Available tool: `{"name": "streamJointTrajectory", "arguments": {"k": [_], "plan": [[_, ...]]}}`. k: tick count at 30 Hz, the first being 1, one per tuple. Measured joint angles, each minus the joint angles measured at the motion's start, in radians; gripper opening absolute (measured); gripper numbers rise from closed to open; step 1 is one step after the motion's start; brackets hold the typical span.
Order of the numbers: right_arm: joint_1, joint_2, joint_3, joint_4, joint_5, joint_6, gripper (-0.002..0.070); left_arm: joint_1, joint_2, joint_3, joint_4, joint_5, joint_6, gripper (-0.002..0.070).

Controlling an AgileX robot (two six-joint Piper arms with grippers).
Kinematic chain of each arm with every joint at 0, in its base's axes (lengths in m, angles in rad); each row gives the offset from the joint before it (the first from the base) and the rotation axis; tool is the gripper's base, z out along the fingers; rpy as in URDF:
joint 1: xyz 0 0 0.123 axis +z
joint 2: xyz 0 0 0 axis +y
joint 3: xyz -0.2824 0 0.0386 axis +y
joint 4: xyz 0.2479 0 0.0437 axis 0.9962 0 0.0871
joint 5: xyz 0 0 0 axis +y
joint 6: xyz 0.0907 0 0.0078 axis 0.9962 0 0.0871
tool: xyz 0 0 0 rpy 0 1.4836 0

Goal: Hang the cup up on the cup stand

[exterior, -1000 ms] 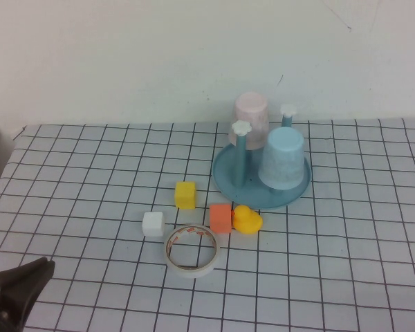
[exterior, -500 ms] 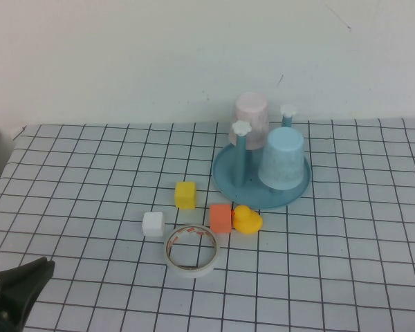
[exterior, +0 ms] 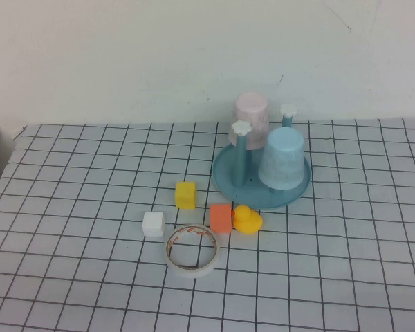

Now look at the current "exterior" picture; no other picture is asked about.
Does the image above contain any light blue plastic cup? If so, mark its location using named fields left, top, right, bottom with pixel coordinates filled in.
left=257, top=127, right=305, bottom=192

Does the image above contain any blue cup stand with pegs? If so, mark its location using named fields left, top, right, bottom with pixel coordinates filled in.
left=211, top=104, right=313, bottom=210

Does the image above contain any pink plastic cup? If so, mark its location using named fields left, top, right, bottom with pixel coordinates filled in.
left=230, top=92, right=269, bottom=151

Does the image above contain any yellow cube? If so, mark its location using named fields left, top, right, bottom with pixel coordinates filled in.
left=174, top=181, right=197, bottom=210

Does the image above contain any orange cube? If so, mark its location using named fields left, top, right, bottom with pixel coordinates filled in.
left=209, top=203, right=233, bottom=234

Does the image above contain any yellow rubber duck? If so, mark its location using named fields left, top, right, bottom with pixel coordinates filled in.
left=232, top=204, right=264, bottom=235

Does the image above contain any white cube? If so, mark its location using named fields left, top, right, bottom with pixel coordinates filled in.
left=142, top=211, right=165, bottom=237

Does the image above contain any white adhesive tape roll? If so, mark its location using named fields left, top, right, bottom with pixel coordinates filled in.
left=163, top=223, right=221, bottom=279

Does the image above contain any black grid checkered tablecloth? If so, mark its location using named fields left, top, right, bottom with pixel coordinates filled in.
left=0, top=118, right=415, bottom=332

